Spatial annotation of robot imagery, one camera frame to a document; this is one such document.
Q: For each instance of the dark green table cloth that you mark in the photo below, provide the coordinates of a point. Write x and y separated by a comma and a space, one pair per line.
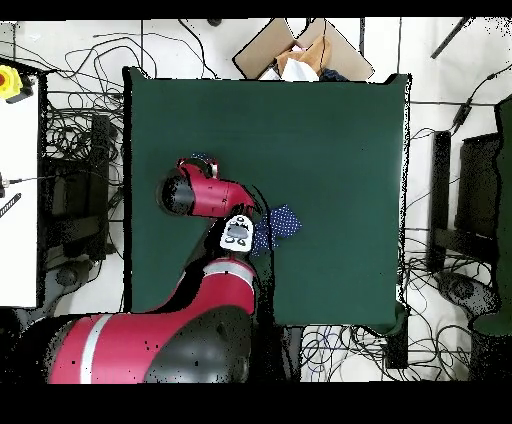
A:
320, 160

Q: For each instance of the dark blue cloth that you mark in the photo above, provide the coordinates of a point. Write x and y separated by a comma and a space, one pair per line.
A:
331, 76

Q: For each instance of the blue polka dot pants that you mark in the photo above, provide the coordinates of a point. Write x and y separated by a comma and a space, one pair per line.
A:
282, 224

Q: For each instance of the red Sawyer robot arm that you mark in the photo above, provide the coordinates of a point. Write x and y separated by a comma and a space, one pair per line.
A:
160, 344

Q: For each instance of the black power adapter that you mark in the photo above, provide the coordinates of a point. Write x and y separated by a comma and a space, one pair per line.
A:
462, 114

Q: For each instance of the open cardboard box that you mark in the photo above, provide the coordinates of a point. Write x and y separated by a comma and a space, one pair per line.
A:
260, 48

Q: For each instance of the round stand foot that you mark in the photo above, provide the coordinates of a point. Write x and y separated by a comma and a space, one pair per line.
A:
460, 288
68, 276

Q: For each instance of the green hanging cloth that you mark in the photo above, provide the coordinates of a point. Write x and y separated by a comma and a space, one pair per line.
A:
504, 200

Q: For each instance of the black metal stand frame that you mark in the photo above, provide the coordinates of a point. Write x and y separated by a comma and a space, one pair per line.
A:
440, 180
100, 160

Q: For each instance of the yellow emergency stop button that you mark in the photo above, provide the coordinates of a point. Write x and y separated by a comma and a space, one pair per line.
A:
10, 82

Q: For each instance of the black rod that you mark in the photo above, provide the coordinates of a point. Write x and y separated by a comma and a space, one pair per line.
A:
450, 38

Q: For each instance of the white cloth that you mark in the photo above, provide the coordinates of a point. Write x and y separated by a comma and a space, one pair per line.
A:
298, 72

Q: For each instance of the white desk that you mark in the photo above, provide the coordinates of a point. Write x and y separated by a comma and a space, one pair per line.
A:
18, 240

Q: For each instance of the orange cloth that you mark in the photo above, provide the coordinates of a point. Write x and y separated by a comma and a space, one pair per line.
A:
316, 54

